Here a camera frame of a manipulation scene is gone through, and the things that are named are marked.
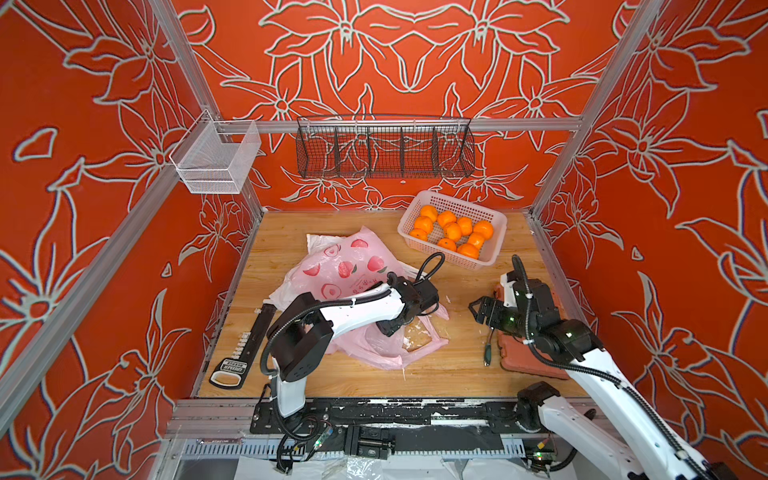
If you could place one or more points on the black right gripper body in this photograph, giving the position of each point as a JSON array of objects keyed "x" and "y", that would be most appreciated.
[{"x": 511, "y": 319}]

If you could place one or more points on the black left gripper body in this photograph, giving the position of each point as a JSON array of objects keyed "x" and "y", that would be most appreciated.
[{"x": 393, "y": 328}]

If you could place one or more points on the pink printed plastic bag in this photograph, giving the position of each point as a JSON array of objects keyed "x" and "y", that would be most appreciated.
[{"x": 350, "y": 267}]

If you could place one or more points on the orange fruit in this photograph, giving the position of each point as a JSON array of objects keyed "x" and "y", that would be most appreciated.
[
  {"x": 476, "y": 240},
  {"x": 429, "y": 212},
  {"x": 448, "y": 244},
  {"x": 452, "y": 231},
  {"x": 445, "y": 218},
  {"x": 484, "y": 229},
  {"x": 424, "y": 224},
  {"x": 466, "y": 226},
  {"x": 419, "y": 234}
]

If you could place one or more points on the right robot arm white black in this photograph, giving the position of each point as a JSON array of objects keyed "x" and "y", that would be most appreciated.
[{"x": 643, "y": 445}]

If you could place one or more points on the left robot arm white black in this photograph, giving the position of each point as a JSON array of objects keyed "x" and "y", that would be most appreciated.
[{"x": 298, "y": 340}]

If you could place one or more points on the red plastic tool case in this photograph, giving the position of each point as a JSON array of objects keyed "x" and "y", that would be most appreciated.
[{"x": 515, "y": 356}]

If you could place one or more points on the plain pink plastic bag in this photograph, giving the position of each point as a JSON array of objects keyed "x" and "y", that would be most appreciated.
[{"x": 408, "y": 345}]

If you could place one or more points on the white perforated plastic basket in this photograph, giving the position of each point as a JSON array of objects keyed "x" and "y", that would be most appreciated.
[{"x": 466, "y": 255}]

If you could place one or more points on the white plastic bag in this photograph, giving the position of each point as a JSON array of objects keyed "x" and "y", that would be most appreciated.
[{"x": 317, "y": 243}]

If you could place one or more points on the black plastic bag dispenser strip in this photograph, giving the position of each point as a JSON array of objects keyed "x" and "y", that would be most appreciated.
[{"x": 231, "y": 372}]

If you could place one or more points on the green handled screwdriver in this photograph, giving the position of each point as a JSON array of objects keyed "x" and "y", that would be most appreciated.
[{"x": 487, "y": 351}]

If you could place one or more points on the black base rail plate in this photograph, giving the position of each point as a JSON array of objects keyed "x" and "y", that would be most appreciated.
[{"x": 453, "y": 428}]

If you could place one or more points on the black wire wall basket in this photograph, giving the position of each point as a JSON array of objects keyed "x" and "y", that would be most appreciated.
[{"x": 368, "y": 146}]

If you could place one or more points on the white wire wall basket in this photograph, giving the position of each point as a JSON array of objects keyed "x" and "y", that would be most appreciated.
[{"x": 216, "y": 156}]

